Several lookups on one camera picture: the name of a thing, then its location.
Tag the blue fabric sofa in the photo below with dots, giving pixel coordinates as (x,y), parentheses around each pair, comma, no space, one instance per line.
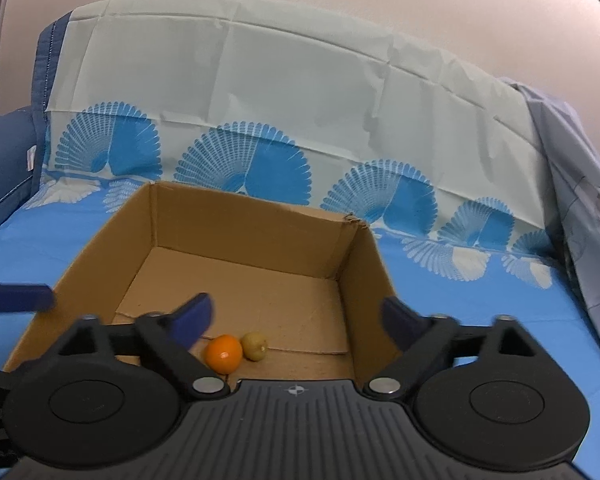
(5,160)

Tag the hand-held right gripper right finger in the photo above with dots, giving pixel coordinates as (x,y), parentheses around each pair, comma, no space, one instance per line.
(397,322)

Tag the mandarin orange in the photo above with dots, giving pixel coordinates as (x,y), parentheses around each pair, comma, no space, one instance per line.
(223,353)

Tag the blue fan-patterned sheet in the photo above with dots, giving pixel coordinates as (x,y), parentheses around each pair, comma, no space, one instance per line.
(330,85)

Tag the pale blue floral blanket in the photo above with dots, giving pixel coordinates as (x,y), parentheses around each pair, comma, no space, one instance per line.
(580,185)

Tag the small tan round fruit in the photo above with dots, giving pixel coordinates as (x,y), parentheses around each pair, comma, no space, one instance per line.
(255,346)

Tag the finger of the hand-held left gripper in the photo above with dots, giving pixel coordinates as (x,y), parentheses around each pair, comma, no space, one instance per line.
(15,297)

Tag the white sofa tag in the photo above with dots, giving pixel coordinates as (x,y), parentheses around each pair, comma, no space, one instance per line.
(30,157)

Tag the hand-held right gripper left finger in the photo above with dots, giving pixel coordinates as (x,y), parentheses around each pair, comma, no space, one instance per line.
(195,317)

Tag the brown cardboard box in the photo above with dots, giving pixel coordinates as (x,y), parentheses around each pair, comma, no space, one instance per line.
(260,240)

